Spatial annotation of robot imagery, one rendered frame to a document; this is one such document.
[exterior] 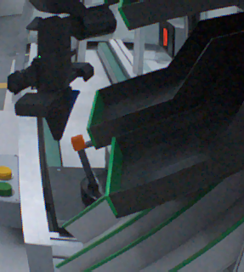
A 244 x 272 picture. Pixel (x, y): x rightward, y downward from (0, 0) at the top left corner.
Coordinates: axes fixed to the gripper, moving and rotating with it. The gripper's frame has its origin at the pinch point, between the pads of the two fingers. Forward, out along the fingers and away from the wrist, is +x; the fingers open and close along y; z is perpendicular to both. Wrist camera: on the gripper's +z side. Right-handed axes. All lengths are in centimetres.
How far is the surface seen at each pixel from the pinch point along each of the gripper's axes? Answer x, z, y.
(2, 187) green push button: 11.4, 10.5, 5.3
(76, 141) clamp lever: 3.4, -3.3, 0.0
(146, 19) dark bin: -26, -28, 40
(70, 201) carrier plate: 13.1, -2.0, 2.3
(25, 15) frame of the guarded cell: -5, 45, -69
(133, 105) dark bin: -10.2, -18.9, 18.5
